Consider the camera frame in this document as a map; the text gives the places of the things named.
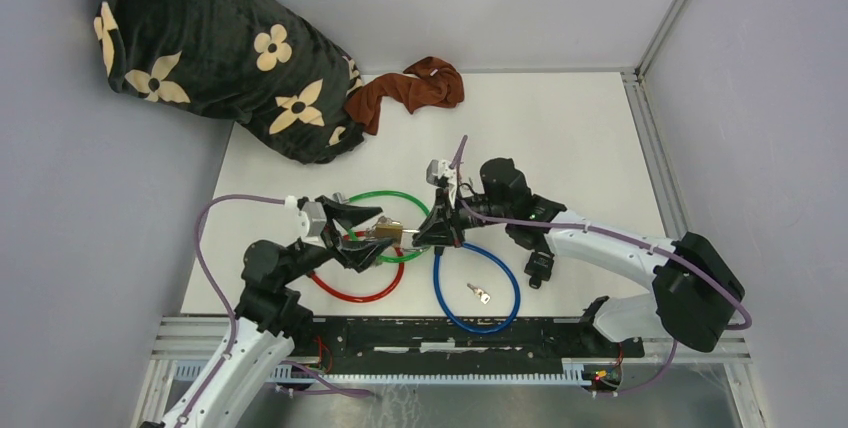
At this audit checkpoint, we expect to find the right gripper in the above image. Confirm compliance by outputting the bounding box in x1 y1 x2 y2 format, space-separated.
413 186 511 248

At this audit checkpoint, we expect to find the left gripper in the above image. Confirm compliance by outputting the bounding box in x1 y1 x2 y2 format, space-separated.
279 193 397 285

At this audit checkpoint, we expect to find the red cable lock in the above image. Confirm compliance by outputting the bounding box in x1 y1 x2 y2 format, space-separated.
307 231 405 304

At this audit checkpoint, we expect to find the blue cable lock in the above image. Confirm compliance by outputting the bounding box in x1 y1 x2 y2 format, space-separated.
432 243 522 335

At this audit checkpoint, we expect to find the brass padlock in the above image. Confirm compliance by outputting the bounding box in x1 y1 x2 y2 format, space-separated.
367 216 419 246

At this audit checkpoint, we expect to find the green cable lock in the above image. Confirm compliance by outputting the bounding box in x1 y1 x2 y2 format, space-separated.
332 190 430 264

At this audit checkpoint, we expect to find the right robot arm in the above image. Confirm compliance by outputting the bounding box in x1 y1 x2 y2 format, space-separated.
412 158 751 356

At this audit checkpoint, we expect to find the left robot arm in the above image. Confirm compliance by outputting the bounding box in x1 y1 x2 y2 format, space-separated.
155 194 393 427

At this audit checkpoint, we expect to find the blue lock loose key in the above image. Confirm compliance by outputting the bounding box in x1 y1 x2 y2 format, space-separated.
466 283 491 304

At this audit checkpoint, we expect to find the black padlock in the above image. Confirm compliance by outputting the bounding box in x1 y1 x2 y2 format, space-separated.
524 251 554 289

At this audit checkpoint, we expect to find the brown towel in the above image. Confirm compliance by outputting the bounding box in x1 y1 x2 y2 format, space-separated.
344 56 465 136

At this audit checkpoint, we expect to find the black floral plush blanket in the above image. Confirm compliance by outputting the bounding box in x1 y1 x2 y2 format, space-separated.
94 0 364 164

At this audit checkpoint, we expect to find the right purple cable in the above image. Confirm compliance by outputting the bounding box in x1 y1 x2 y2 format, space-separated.
450 134 753 394

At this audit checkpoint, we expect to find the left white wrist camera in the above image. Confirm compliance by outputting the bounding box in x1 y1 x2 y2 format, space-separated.
284 196 328 245

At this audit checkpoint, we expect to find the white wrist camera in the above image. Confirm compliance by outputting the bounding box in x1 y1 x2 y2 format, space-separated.
284 196 328 245
425 159 458 188

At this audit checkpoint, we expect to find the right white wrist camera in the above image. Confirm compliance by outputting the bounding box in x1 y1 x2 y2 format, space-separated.
425 159 458 188

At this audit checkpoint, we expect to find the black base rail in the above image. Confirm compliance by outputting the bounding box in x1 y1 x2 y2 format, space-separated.
293 316 645 376

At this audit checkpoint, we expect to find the white cable duct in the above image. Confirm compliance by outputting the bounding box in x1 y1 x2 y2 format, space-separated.
173 360 591 388

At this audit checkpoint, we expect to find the aluminium frame rail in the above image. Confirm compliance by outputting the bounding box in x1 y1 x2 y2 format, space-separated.
621 0 753 365

